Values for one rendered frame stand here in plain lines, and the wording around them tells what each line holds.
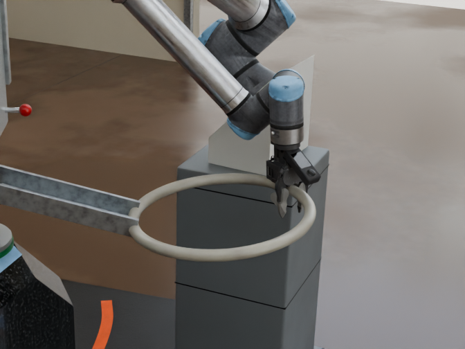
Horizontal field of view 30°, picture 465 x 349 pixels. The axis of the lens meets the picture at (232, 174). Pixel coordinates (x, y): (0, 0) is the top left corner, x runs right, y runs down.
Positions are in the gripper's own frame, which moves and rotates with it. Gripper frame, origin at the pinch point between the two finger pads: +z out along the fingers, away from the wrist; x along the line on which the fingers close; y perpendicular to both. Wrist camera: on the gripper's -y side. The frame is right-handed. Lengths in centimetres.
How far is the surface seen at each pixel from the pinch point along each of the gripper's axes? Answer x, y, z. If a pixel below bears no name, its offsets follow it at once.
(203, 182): 15.9, 20.3, -6.3
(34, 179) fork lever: 62, 27, -17
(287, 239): 19.6, -24.1, -6.5
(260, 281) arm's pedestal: -10, 31, 38
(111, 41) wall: -178, 495, 64
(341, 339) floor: -62, 52, 91
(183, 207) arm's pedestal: 5, 53, 16
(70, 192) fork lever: 54, 23, -12
